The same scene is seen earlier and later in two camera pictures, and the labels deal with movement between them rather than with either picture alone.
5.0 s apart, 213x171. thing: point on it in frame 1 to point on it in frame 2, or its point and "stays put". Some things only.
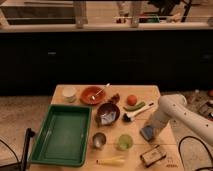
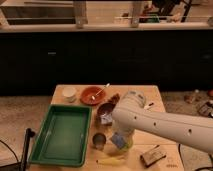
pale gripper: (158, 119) to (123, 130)
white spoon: (93, 97) stays put
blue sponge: (146, 132) to (118, 140)
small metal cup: (99, 140) stays put
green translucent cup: (125, 142) stays put
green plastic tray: (64, 136) stays put
